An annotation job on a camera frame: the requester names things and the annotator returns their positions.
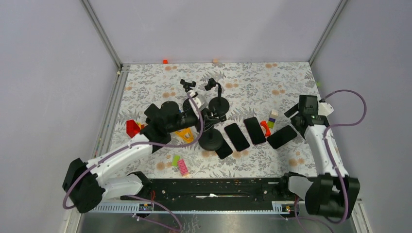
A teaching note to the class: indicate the pink studded toy brick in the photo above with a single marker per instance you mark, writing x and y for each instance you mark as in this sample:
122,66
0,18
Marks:
182,168

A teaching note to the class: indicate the black phone purple case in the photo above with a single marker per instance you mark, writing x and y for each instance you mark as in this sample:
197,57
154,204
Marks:
254,130

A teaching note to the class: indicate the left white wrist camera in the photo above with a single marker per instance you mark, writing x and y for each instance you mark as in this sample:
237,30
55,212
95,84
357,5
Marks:
196,100

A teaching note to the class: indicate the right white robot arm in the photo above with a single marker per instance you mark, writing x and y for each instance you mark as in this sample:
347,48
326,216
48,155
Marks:
333,193

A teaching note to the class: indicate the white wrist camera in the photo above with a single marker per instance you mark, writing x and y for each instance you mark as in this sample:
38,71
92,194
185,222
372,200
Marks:
196,100
325,109

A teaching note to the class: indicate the floral patterned table mat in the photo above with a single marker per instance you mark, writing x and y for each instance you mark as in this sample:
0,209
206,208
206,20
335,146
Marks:
252,89

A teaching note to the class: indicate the red yellow toy truck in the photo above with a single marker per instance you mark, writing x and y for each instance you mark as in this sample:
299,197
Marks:
133,128

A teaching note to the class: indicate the black pole stand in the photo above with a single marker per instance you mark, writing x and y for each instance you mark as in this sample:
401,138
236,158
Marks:
219,103
211,138

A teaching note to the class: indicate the small green block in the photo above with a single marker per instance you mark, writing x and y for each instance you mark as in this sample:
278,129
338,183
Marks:
175,160

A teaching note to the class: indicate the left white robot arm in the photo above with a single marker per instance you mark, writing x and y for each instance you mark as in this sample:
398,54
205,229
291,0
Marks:
88,183

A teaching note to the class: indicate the stacked coloured cube tower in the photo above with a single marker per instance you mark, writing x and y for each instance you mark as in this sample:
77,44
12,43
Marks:
272,118

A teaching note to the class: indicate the red arch block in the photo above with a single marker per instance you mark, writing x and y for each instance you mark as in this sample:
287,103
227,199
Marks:
265,127

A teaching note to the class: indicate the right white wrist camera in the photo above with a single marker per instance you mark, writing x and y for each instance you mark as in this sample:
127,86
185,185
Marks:
325,109

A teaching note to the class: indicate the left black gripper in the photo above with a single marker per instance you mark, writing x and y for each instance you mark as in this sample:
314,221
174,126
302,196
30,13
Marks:
209,114

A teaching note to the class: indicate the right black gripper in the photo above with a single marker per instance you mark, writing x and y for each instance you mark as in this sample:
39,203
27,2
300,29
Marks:
292,111

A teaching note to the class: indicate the orange triangular plastic frame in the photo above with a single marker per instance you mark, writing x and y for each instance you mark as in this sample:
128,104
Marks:
185,134

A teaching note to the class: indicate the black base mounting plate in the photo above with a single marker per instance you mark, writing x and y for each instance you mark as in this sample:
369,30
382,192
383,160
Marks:
232,194

